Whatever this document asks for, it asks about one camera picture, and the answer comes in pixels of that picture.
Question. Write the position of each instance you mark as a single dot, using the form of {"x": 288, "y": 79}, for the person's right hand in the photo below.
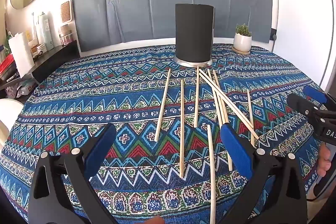
{"x": 325, "y": 161}

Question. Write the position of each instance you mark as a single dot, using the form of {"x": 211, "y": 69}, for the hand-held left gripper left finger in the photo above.
{"x": 101, "y": 150}

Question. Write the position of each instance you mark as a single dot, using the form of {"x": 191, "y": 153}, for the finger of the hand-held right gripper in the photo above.
{"x": 316, "y": 95}
{"x": 299, "y": 104}

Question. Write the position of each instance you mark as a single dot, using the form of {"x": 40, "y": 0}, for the wooden paddle hairbrush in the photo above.
{"x": 65, "y": 11}

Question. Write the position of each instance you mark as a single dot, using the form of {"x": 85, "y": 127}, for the black cylindrical chopstick holder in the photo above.
{"x": 194, "y": 35}

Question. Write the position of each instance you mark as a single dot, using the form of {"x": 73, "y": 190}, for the black shelf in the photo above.
{"x": 52, "y": 66}

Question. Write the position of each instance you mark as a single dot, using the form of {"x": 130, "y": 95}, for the person's left hand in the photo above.
{"x": 156, "y": 220}

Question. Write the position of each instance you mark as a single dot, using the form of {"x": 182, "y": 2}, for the white foam board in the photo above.
{"x": 302, "y": 29}

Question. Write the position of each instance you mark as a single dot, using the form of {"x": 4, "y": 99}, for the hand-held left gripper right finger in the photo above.
{"x": 236, "y": 150}

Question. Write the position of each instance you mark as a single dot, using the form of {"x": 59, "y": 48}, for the succulent in white pot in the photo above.
{"x": 242, "y": 41}

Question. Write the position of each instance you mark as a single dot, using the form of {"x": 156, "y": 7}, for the round wooden coaster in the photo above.
{"x": 244, "y": 53}

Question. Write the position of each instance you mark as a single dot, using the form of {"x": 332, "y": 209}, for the white chair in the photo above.
{"x": 10, "y": 119}

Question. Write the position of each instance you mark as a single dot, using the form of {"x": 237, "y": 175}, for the black wall socket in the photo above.
{"x": 274, "y": 35}

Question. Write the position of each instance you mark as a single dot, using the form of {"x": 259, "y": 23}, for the pale green spray bottle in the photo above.
{"x": 46, "y": 32}

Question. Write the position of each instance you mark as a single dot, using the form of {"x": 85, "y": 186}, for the pink jar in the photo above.
{"x": 66, "y": 36}

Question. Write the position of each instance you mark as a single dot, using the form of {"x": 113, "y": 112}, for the blue patterned tablecloth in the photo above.
{"x": 105, "y": 87}

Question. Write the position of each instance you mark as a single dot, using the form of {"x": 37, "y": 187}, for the red box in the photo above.
{"x": 6, "y": 64}

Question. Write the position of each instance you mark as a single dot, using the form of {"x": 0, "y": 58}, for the tissue packet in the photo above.
{"x": 26, "y": 89}

